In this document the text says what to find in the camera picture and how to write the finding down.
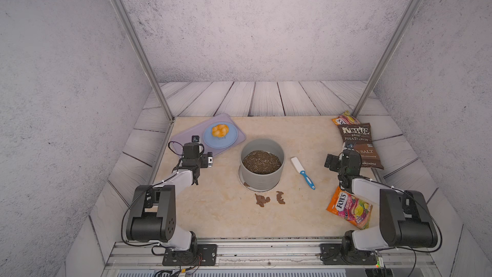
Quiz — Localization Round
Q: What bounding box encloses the grey ceramic plant pot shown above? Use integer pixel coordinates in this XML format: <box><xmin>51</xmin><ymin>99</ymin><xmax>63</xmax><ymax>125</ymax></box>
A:
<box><xmin>238</xmin><ymin>138</ymin><xmax>286</xmax><ymax>192</ymax></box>

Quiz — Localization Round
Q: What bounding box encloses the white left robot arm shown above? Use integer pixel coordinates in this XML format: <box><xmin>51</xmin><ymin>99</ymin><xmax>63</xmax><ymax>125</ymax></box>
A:
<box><xmin>121</xmin><ymin>135</ymin><xmax>213</xmax><ymax>267</ymax></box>

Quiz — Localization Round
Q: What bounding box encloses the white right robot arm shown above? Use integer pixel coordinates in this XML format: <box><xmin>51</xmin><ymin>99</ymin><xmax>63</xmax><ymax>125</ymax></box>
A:
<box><xmin>320</xmin><ymin>149</ymin><xmax>443</xmax><ymax>265</ymax></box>

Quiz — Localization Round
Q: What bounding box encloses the brown Kettle chips bag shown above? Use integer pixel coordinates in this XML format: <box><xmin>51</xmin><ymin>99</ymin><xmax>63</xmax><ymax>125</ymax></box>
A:
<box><xmin>338</xmin><ymin>123</ymin><xmax>384</xmax><ymax>169</ymax></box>

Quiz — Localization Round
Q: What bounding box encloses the purple cutting board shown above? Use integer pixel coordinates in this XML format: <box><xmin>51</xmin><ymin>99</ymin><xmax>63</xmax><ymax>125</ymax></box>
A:
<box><xmin>170</xmin><ymin>114</ymin><xmax>246</xmax><ymax>156</ymax></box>

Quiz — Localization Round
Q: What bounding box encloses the blue plate with orange food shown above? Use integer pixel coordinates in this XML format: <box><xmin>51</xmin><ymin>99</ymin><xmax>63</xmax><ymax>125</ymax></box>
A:
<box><xmin>202</xmin><ymin>122</ymin><xmax>239</xmax><ymax>149</ymax></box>

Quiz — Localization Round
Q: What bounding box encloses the pink yellow Fox's candy bag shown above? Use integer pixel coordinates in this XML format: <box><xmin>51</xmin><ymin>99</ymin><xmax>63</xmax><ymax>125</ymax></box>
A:
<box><xmin>326</xmin><ymin>187</ymin><xmax>373</xmax><ymax>230</ymax></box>

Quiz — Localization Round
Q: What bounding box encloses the orange Fox's candy bag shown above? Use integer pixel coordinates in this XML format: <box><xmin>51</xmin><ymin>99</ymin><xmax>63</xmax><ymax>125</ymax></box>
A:
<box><xmin>332</xmin><ymin>111</ymin><xmax>360</xmax><ymax>126</ymax></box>

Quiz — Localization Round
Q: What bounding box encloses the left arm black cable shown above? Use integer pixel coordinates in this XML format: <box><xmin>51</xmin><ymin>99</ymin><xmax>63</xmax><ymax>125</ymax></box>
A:
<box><xmin>120</xmin><ymin>140</ymin><xmax>185</xmax><ymax>248</ymax></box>

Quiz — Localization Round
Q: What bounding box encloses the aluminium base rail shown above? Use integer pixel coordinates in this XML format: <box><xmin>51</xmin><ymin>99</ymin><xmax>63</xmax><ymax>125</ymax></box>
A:
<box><xmin>103</xmin><ymin>237</ymin><xmax>440</xmax><ymax>276</ymax></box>

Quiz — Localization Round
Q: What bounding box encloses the left aluminium corner post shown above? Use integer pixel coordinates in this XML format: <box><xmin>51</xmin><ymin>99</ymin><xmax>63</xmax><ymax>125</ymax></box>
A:
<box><xmin>110</xmin><ymin>0</ymin><xmax>175</xmax><ymax>123</ymax></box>

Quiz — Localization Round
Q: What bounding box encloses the aluminium corner post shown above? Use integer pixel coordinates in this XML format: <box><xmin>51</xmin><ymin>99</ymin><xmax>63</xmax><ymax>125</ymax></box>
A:
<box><xmin>110</xmin><ymin>0</ymin><xmax>175</xmax><ymax>123</ymax></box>
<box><xmin>352</xmin><ymin>0</ymin><xmax>423</xmax><ymax>117</ymax></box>

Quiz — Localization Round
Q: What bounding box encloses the right aluminium corner post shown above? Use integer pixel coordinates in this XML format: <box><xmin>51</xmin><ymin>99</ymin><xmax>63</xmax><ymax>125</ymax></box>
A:
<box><xmin>352</xmin><ymin>0</ymin><xmax>423</xmax><ymax>117</ymax></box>

